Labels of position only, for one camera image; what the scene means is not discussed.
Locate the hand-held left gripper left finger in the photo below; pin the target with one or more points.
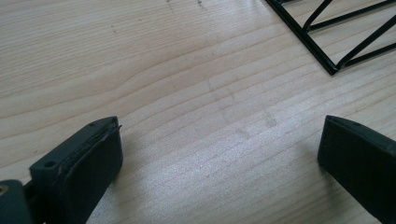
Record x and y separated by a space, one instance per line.
81 168

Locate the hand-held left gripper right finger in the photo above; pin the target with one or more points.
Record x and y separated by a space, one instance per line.
361 165

